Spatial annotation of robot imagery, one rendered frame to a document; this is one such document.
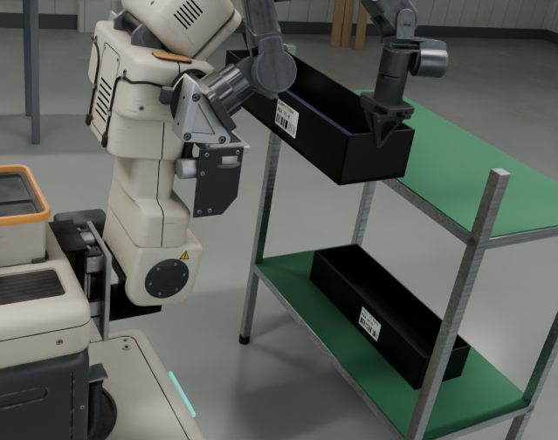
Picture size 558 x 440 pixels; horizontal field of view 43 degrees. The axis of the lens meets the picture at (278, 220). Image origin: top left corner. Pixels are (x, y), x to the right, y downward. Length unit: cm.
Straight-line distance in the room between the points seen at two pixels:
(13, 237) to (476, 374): 135
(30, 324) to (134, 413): 62
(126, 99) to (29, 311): 43
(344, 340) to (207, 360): 59
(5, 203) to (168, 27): 48
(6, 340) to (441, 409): 115
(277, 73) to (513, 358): 190
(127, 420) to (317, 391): 81
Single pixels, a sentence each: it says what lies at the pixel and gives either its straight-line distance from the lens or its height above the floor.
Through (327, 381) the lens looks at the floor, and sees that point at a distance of 251.
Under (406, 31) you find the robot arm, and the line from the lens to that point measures 138.
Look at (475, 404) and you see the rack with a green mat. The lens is 205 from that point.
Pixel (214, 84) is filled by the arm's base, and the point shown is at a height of 122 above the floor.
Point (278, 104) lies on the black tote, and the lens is 163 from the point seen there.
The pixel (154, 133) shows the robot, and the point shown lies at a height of 106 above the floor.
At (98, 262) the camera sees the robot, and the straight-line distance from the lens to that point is 157.
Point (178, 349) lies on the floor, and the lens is 254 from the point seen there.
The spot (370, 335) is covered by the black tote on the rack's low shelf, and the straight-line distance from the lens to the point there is 213.
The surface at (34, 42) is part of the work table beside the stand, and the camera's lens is 384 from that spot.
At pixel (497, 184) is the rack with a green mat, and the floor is 108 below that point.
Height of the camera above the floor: 161
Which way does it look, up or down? 28 degrees down
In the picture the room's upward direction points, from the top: 10 degrees clockwise
